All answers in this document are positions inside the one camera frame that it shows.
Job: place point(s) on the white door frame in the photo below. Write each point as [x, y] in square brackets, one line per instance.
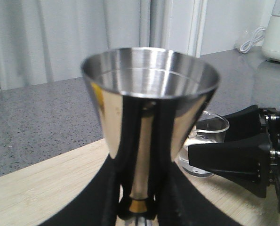
[187, 21]

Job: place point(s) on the light wooden cutting board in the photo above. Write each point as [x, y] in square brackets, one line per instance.
[31, 195]

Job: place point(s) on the white appliance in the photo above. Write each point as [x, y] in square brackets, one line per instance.
[271, 43]

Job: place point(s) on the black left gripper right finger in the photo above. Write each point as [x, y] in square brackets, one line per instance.
[179, 203]

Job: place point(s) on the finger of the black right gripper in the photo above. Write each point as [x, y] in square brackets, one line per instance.
[245, 126]
[245, 162]

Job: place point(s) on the clear glass measuring beaker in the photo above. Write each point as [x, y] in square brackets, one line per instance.
[210, 128]

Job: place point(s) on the grey curtain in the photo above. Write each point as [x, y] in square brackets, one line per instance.
[44, 41]

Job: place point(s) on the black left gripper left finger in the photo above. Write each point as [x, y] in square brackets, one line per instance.
[107, 195]

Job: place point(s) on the steel double jigger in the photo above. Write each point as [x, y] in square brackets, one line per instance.
[147, 100]

